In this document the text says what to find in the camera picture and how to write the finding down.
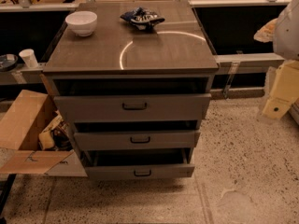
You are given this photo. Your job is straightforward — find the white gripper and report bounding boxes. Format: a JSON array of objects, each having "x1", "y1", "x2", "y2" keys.
[{"x1": 257, "y1": 60, "x2": 299, "y2": 122}]

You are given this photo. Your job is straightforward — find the grey top drawer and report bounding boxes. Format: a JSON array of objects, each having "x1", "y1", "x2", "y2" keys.
[{"x1": 54, "y1": 94, "x2": 211, "y2": 122}]

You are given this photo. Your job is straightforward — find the grey drawer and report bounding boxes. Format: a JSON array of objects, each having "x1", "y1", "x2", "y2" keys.
[
  {"x1": 54, "y1": 94, "x2": 211, "y2": 122},
  {"x1": 74, "y1": 130, "x2": 200, "y2": 151},
  {"x1": 85, "y1": 147, "x2": 194, "y2": 180}
]

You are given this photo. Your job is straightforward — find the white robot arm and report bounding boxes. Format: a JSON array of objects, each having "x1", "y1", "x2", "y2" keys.
[{"x1": 253, "y1": 0, "x2": 299, "y2": 122}]

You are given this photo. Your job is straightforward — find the grey middle drawer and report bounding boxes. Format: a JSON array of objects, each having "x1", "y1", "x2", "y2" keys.
[{"x1": 74, "y1": 130, "x2": 200, "y2": 151}]

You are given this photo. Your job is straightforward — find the grey drawer cabinet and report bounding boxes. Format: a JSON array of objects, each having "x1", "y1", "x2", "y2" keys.
[{"x1": 43, "y1": 1, "x2": 219, "y2": 169}]

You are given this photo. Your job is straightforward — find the grey bottom drawer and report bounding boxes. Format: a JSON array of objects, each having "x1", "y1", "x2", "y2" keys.
[{"x1": 85, "y1": 147, "x2": 194, "y2": 180}]

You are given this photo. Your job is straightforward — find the blue chip bag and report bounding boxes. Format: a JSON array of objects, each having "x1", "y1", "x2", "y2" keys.
[{"x1": 121, "y1": 7, "x2": 165, "y2": 31}]

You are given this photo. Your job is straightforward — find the white ceramic bowl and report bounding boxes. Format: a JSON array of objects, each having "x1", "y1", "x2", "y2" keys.
[{"x1": 65, "y1": 11, "x2": 97, "y2": 36}]

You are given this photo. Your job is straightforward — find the crumpled items in box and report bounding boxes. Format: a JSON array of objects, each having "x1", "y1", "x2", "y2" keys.
[{"x1": 38, "y1": 112, "x2": 72, "y2": 151}]

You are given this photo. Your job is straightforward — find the brown cardboard box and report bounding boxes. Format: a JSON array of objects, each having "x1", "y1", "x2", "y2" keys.
[{"x1": 0, "y1": 90, "x2": 87, "y2": 177}]

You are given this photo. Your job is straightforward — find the white paper cup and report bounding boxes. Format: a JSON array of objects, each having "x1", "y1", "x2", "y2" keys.
[{"x1": 19, "y1": 49, "x2": 38, "y2": 68}]

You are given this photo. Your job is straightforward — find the dark round lid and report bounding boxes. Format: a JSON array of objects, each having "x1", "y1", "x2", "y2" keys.
[{"x1": 0, "y1": 54, "x2": 18, "y2": 72}]

